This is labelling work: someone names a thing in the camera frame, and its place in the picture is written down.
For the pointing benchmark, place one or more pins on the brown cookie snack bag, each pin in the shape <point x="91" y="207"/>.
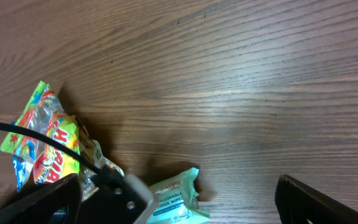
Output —
<point x="90" y="150"/>

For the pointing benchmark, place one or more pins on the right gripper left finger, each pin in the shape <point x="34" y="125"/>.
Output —
<point x="58" y="202"/>

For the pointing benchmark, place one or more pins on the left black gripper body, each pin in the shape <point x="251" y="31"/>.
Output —
<point x="116" y="201"/>

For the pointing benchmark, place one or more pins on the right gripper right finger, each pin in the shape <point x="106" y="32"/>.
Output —
<point x="297" y="202"/>

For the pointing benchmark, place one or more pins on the blue oreo cookie pack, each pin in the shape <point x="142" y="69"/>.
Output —
<point x="22" y="167"/>

